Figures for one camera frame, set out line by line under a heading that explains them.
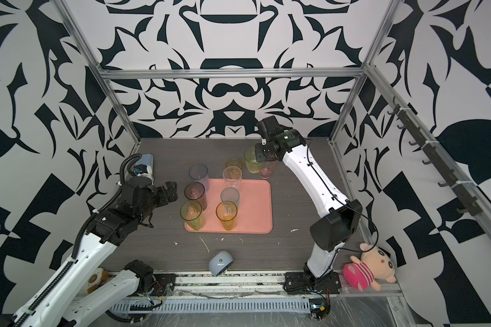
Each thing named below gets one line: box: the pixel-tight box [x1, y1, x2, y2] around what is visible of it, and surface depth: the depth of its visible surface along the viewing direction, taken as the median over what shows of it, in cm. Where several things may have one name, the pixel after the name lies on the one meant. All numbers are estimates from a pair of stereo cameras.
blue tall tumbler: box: [188, 163, 210, 192], surface depth 91 cm
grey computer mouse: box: [208, 250, 234, 278], surface depth 74 cm
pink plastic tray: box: [184, 178, 273, 234], surface depth 93 cm
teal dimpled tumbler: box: [220, 186, 241, 208], surface depth 87 cm
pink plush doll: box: [343, 243, 397, 292], surface depth 74 cm
